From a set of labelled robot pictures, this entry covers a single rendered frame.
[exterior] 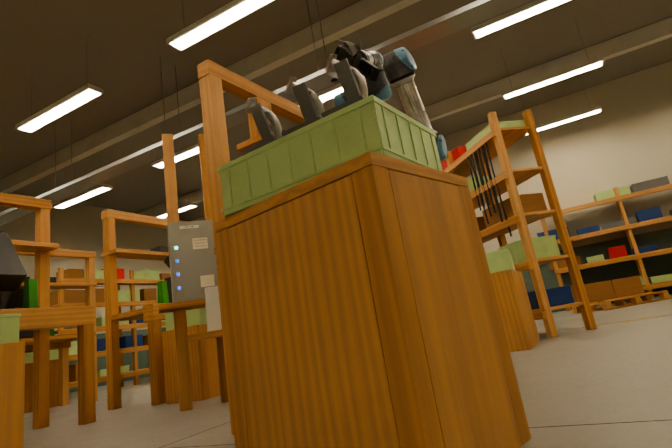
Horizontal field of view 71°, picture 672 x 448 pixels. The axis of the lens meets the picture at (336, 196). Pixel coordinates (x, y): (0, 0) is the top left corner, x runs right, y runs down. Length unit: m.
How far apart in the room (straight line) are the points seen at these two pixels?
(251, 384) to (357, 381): 0.41
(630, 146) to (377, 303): 10.81
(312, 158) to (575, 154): 10.57
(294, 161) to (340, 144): 0.17
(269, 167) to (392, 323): 0.62
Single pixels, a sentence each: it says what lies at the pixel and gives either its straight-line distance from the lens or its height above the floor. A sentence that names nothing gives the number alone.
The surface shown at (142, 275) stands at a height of 2.11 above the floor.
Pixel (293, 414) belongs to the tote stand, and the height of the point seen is 0.19.
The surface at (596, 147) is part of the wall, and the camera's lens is 11.74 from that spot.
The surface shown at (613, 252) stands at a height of 0.96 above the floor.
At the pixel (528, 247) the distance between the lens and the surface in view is 4.95.
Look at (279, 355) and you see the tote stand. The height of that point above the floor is 0.34.
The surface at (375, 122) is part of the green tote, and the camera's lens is 1.26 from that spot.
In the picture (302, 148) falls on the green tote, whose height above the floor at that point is 0.90.
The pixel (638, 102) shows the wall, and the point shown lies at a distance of 12.05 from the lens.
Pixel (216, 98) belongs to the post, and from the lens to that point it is 2.75.
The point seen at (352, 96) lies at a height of 1.04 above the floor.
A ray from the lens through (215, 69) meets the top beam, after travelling 2.85.
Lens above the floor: 0.38
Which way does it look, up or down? 16 degrees up
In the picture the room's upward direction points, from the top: 10 degrees counter-clockwise
